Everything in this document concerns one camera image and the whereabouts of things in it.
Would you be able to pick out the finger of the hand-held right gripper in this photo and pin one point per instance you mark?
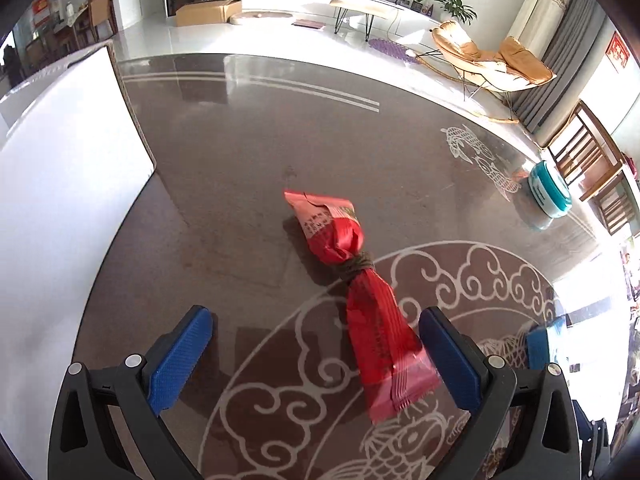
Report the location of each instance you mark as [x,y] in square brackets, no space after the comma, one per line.
[595,445]
[540,347]

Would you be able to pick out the large leafy potted plant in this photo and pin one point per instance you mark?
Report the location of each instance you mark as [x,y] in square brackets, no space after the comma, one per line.
[456,6]

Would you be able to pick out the red snack packet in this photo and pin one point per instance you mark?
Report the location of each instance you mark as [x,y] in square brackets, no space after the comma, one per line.
[375,330]

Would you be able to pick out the beige oval floor cushion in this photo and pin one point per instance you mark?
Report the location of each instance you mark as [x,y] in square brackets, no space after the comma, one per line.
[260,17]

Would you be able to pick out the covered standing air conditioner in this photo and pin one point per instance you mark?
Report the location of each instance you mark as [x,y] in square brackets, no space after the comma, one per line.
[542,10]

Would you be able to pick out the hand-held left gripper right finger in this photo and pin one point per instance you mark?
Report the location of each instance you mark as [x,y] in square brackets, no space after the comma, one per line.
[450,360]

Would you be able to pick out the teal round tin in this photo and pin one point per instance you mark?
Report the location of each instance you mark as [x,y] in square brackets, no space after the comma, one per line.
[550,190]

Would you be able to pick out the red wall decoration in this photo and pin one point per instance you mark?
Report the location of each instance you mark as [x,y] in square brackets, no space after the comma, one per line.
[617,50]

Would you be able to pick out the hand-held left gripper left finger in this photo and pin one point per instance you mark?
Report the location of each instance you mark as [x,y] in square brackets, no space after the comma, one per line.
[180,355]

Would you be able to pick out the grey curtain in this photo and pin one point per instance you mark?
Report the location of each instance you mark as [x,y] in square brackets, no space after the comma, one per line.
[570,60]

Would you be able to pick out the cardboard box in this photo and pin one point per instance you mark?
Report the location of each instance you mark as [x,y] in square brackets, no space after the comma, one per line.
[205,12]

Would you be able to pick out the red flat floor mat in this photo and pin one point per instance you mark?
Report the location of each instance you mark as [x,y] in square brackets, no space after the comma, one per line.
[308,23]

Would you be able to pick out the orange lounge chair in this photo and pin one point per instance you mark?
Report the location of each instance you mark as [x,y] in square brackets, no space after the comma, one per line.
[520,60]

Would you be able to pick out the purple round floor cushion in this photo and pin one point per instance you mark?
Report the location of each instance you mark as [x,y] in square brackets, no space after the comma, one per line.
[392,50]

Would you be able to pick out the wooden slatted dining chair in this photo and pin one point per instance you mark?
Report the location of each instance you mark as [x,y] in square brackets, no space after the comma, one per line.
[585,150]
[617,205]

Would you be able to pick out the brown wooden chair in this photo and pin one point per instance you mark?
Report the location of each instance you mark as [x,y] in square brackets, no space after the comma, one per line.
[102,12]

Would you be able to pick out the white container box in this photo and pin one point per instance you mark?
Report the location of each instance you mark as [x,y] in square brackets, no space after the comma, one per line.
[65,160]

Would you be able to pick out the wooden bench with metal legs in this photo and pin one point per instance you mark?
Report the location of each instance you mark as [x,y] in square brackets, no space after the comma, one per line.
[362,6]

